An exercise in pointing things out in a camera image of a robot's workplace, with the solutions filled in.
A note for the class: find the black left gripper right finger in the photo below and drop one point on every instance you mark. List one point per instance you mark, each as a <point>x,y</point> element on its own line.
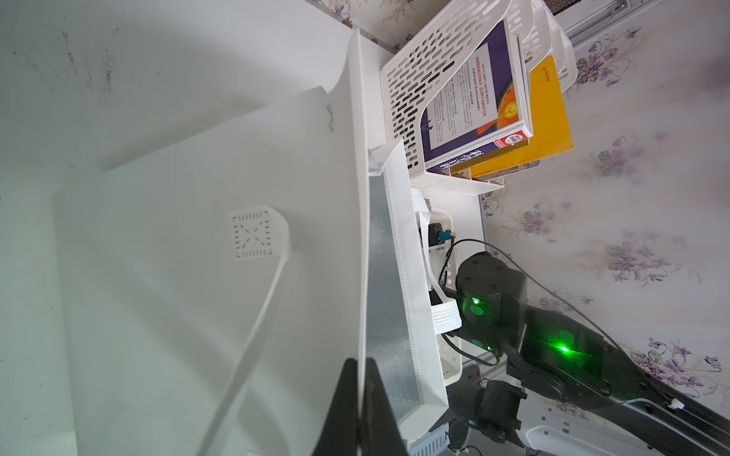
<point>379,433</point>

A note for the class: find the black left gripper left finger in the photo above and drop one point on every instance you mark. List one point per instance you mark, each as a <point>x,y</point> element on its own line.
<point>339,433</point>

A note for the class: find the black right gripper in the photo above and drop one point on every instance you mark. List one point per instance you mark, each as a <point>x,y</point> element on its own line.
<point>492,303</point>

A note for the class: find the white insulated delivery bag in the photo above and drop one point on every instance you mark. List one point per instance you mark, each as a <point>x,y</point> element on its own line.
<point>214,289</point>

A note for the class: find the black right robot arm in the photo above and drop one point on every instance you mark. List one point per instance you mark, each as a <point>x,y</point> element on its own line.
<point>560,358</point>

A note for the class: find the white perforated plastic tray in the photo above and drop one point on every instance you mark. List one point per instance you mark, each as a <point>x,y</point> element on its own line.
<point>451,361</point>

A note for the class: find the yellow folder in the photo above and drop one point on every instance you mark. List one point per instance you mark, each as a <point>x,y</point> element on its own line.
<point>551,127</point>

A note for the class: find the purple white book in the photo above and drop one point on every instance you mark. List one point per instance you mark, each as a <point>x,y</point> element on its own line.
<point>484,107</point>

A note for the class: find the white plastic file organizer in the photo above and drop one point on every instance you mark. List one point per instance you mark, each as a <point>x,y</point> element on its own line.
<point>421,69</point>

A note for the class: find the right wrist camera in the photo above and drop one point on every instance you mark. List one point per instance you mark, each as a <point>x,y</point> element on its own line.
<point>437,235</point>

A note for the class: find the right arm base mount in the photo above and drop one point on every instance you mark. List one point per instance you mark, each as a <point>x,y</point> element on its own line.
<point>488,407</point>

